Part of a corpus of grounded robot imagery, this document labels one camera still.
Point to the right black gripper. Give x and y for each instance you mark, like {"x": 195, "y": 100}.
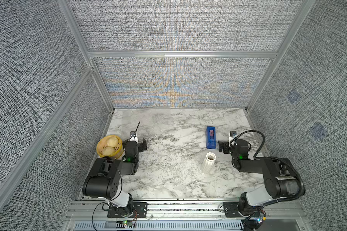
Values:
{"x": 224, "y": 147}

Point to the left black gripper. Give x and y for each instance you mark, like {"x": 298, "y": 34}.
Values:
{"x": 142, "y": 145}

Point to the white ribbed ceramic vase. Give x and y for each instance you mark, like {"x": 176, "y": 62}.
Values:
{"x": 208, "y": 163}

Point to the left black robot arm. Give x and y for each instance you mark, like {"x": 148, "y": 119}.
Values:
{"x": 105, "y": 181}

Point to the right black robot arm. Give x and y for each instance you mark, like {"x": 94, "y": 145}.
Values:
{"x": 282, "y": 182}

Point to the blue tape dispenser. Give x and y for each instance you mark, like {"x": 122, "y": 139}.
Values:
{"x": 210, "y": 137}

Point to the yellow round vase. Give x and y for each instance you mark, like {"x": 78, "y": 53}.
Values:
{"x": 110, "y": 146}

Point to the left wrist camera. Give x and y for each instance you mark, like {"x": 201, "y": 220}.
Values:
{"x": 133, "y": 136}

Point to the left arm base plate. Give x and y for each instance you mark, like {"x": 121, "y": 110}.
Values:
{"x": 135, "y": 210}

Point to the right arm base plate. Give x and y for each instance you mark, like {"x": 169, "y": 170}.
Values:
{"x": 231, "y": 210}

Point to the aluminium front rail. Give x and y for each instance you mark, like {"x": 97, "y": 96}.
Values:
{"x": 184, "y": 215}

